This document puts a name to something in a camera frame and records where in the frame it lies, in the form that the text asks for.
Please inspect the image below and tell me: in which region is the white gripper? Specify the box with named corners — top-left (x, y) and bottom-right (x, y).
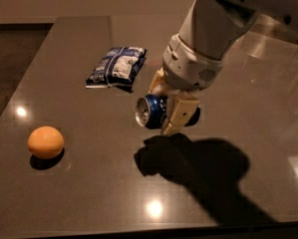
top-left (149, 34), bottom-right (223, 135)

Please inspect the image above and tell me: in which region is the blue pepsi can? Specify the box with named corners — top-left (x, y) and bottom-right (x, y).
top-left (135, 94), bottom-right (201, 130)

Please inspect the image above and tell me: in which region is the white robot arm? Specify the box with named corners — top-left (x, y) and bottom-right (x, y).
top-left (149, 0), bottom-right (298, 135)

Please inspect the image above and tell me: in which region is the blue white chip bag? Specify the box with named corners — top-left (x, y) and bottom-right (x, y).
top-left (86, 47), bottom-right (147, 89)

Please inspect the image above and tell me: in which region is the orange fruit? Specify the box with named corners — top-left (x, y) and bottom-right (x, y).
top-left (27, 126), bottom-right (64, 159)

